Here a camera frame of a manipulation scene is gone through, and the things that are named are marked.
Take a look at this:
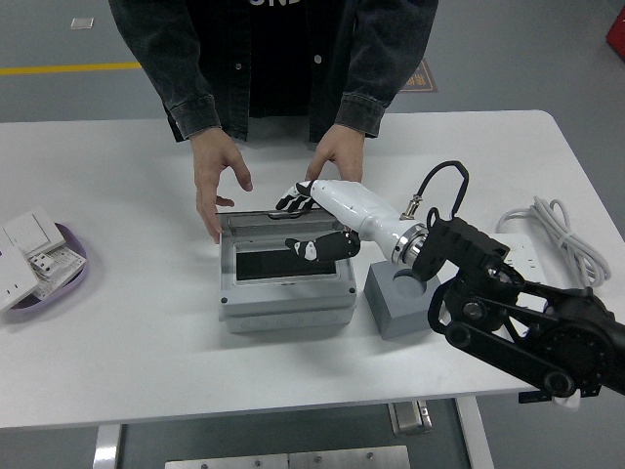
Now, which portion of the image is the person's left hand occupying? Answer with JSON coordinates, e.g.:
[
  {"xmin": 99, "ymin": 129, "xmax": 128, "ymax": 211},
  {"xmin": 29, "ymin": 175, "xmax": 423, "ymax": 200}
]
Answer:
[{"xmin": 305, "ymin": 123, "xmax": 367, "ymax": 185}]

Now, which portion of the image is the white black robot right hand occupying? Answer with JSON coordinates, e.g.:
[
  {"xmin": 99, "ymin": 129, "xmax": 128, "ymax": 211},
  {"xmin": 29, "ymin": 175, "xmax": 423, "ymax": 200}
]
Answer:
[{"xmin": 274, "ymin": 178, "xmax": 423, "ymax": 264}]

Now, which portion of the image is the person's right hand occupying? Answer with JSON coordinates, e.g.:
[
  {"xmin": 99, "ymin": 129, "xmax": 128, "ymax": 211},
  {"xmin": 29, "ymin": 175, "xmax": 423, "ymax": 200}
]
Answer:
[{"xmin": 191, "ymin": 126, "xmax": 255, "ymax": 246}]

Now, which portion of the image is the grey electrical box with lid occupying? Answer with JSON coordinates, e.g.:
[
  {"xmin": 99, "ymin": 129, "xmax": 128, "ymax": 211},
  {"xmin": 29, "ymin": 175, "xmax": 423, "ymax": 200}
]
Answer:
[{"xmin": 216, "ymin": 208, "xmax": 358, "ymax": 334}]

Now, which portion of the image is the grey cube with round hole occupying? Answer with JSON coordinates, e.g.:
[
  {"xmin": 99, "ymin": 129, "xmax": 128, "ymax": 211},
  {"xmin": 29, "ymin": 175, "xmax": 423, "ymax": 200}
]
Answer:
[{"xmin": 363, "ymin": 260, "xmax": 443, "ymax": 341}]

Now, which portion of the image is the person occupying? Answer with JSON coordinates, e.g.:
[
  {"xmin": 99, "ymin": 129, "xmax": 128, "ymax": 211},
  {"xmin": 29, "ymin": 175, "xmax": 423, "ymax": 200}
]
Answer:
[{"xmin": 107, "ymin": 0, "xmax": 439, "ymax": 144}]

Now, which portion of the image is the brown floor sign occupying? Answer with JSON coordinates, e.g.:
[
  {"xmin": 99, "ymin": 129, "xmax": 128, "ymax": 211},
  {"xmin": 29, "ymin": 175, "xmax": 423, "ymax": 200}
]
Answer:
[{"xmin": 399, "ymin": 58, "xmax": 439, "ymax": 94}]

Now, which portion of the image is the white power strip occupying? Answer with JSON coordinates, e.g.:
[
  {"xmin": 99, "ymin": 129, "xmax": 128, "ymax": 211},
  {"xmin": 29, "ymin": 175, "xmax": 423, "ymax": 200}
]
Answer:
[{"xmin": 487, "ymin": 232, "xmax": 563, "ymax": 314}]

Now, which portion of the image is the yellow floor tape line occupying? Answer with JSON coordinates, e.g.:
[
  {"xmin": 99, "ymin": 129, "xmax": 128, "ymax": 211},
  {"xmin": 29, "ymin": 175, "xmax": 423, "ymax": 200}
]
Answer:
[{"xmin": 0, "ymin": 61, "xmax": 144, "ymax": 77}]

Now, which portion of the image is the purple tray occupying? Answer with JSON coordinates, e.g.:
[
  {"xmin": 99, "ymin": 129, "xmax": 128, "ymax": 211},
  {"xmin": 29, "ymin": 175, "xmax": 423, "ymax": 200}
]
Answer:
[{"xmin": 0, "ymin": 222, "xmax": 89, "ymax": 324}]

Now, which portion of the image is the white circuit breaker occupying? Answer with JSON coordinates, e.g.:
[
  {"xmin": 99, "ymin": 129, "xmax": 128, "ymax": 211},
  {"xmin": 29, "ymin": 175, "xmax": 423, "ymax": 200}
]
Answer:
[{"xmin": 26, "ymin": 246, "xmax": 83, "ymax": 299}]

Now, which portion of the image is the white socket plate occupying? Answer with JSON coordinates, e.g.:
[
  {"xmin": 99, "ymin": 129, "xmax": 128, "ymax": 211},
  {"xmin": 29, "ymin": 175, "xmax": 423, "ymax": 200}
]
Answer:
[{"xmin": 0, "ymin": 243, "xmax": 39, "ymax": 314}]

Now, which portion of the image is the white table leg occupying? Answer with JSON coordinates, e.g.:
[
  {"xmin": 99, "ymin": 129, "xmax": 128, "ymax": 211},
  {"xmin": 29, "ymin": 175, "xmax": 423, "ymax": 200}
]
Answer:
[
  {"xmin": 92, "ymin": 423, "xmax": 123, "ymax": 469},
  {"xmin": 453, "ymin": 395, "xmax": 495, "ymax": 469}
]

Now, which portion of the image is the red object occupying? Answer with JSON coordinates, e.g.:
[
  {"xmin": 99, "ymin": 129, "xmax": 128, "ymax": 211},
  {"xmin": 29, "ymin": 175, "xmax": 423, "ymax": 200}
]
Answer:
[{"xmin": 604, "ymin": 9, "xmax": 625, "ymax": 63}]

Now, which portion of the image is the white power cord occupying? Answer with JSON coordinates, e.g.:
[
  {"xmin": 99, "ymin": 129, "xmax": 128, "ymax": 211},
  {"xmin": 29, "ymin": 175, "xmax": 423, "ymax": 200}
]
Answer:
[{"xmin": 495, "ymin": 195, "xmax": 614, "ymax": 290}]

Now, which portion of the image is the grey metal bracket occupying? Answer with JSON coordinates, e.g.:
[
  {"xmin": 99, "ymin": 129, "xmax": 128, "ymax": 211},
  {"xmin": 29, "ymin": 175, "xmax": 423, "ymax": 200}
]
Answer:
[{"xmin": 389, "ymin": 400, "xmax": 434, "ymax": 435}]

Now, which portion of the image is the grey metal base plate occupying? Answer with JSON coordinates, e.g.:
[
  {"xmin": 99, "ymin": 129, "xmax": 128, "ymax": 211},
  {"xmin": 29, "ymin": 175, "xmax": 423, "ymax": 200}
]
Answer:
[{"xmin": 164, "ymin": 445, "xmax": 411, "ymax": 469}]

